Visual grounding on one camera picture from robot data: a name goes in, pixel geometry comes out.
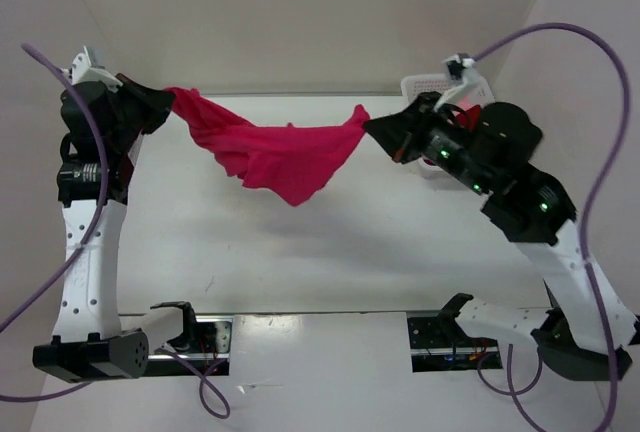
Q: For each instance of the magenta t shirt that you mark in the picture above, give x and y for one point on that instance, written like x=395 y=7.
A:
x=293 y=162

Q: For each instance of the white plastic basket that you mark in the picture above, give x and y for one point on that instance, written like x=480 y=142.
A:
x=412 y=86

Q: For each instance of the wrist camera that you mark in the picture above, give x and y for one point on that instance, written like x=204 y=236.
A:
x=463 y=76
x=87 y=67

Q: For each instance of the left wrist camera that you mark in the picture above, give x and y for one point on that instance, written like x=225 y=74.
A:
x=87 y=67

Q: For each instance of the dark red t shirt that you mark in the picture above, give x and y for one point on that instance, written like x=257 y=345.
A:
x=469 y=117

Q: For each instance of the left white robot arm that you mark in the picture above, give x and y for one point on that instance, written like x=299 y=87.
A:
x=89 y=342

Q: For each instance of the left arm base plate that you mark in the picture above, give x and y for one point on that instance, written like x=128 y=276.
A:
x=208 y=350

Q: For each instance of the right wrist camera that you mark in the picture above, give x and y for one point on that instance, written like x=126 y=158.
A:
x=463 y=76

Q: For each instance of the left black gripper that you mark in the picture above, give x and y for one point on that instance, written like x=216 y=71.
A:
x=158 y=103

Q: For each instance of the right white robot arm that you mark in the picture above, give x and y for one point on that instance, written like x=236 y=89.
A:
x=584 y=336

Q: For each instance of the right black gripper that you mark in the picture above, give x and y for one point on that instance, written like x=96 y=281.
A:
x=393 y=131

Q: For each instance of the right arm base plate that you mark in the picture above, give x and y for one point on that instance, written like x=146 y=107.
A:
x=433 y=350

